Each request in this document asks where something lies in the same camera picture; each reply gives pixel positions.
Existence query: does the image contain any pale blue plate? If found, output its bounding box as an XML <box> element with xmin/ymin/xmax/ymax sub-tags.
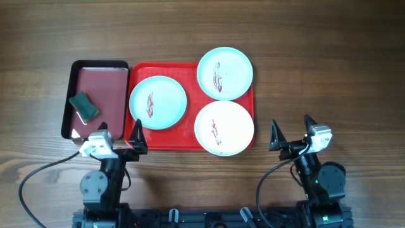
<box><xmin>129</xmin><ymin>75</ymin><xmax>187</xmax><ymax>130</ymax></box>
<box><xmin>196</xmin><ymin>47</ymin><xmax>253</xmax><ymax>101</ymax></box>

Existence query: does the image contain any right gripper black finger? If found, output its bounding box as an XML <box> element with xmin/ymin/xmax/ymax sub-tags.
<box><xmin>304</xmin><ymin>114</ymin><xmax>318</xmax><ymax>133</ymax></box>
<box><xmin>268</xmin><ymin>119</ymin><xmax>287</xmax><ymax>151</ymax></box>

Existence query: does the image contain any red plastic serving tray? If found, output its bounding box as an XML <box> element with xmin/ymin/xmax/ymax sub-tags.
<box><xmin>123</xmin><ymin>62</ymin><xmax>254</xmax><ymax>151</ymax></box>

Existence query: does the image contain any black tray with red water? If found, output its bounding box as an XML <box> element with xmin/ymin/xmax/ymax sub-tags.
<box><xmin>61</xmin><ymin>60</ymin><xmax>130</xmax><ymax>141</ymax></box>

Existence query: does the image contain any green and yellow sponge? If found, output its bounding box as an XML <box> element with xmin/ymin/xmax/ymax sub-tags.
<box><xmin>69</xmin><ymin>91</ymin><xmax>100</xmax><ymax>124</ymax></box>

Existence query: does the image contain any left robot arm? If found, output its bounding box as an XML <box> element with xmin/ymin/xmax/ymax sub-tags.
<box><xmin>72</xmin><ymin>119</ymin><xmax>148</xmax><ymax>228</ymax></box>

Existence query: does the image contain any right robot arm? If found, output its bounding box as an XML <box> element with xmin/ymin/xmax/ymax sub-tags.
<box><xmin>269</xmin><ymin>115</ymin><xmax>352</xmax><ymax>227</ymax></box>

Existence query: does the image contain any white plate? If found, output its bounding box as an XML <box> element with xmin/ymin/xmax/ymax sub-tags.
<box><xmin>194</xmin><ymin>101</ymin><xmax>254</xmax><ymax>156</ymax></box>

